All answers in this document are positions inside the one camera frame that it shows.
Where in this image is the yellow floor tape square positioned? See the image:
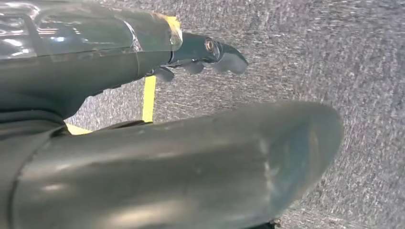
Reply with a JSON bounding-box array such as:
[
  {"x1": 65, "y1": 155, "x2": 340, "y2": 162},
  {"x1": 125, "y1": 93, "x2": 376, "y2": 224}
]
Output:
[{"x1": 64, "y1": 14, "x2": 182, "y2": 136}]

